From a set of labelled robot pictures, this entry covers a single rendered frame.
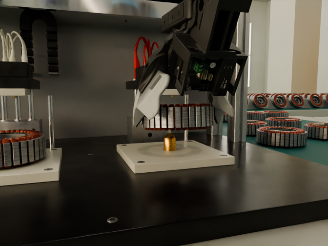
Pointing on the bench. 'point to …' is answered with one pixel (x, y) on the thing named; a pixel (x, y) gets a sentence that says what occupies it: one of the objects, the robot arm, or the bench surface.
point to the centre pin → (169, 142)
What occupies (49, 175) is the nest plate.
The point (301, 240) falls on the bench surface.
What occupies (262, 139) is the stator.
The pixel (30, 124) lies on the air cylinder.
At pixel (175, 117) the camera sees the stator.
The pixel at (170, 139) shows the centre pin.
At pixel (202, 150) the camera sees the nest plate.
